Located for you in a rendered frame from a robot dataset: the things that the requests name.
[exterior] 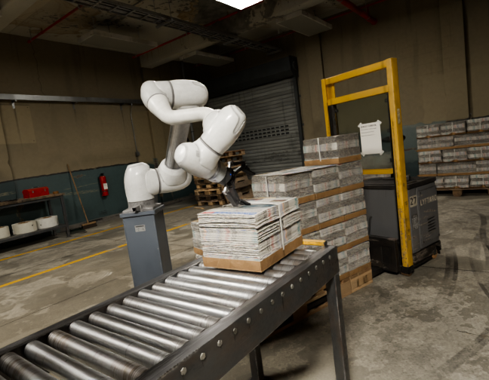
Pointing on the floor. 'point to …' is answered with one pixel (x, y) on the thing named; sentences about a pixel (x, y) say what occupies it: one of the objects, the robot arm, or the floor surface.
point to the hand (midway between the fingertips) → (249, 188)
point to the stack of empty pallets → (215, 183)
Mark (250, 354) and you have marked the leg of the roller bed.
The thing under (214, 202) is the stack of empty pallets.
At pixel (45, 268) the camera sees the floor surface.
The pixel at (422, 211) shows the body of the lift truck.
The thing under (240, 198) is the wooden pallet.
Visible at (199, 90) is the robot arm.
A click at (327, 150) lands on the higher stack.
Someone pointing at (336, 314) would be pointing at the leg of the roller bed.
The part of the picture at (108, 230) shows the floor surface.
